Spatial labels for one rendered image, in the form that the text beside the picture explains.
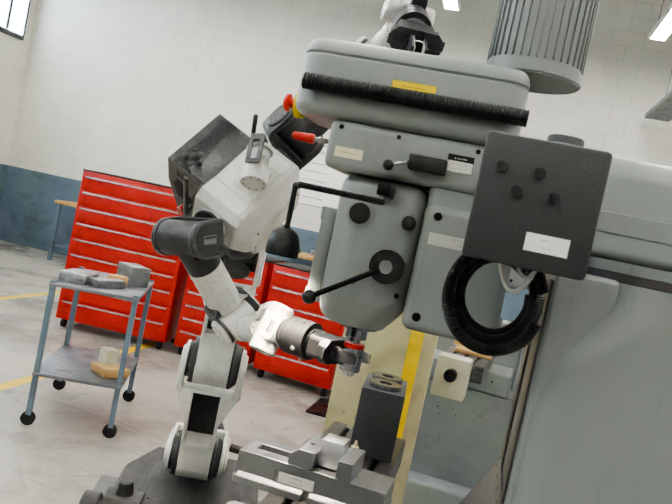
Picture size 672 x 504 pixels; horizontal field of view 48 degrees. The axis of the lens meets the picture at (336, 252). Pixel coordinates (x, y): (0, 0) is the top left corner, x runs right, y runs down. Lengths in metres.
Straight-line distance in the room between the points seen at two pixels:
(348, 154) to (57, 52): 11.54
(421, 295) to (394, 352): 1.90
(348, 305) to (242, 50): 10.16
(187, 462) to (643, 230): 1.57
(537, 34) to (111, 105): 10.99
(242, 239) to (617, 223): 0.93
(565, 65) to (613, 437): 0.72
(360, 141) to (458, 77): 0.23
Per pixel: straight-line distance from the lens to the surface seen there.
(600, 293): 1.47
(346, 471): 1.69
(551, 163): 1.26
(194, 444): 2.44
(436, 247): 1.50
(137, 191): 6.93
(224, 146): 2.00
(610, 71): 10.97
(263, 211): 1.93
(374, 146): 1.53
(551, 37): 1.58
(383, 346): 3.40
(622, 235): 1.52
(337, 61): 1.57
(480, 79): 1.52
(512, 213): 1.25
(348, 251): 1.55
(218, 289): 1.95
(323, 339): 1.65
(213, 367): 2.28
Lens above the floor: 1.54
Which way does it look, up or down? 3 degrees down
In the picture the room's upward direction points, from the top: 12 degrees clockwise
